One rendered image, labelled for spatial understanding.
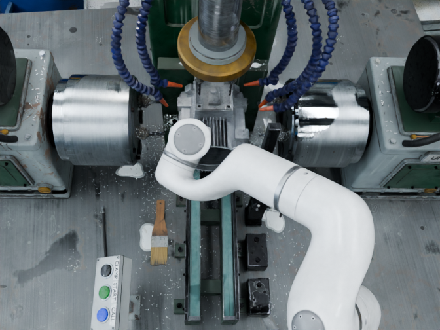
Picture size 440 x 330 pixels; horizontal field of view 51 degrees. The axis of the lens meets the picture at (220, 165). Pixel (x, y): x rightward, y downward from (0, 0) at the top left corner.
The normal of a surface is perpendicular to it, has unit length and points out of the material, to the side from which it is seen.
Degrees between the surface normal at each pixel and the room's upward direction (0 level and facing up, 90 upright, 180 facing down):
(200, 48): 0
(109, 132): 43
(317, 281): 36
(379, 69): 0
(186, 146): 31
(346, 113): 17
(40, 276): 0
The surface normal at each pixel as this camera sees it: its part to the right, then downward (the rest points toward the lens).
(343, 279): -0.02, -0.70
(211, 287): 0.06, -0.41
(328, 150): 0.04, 0.66
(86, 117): 0.06, 0.07
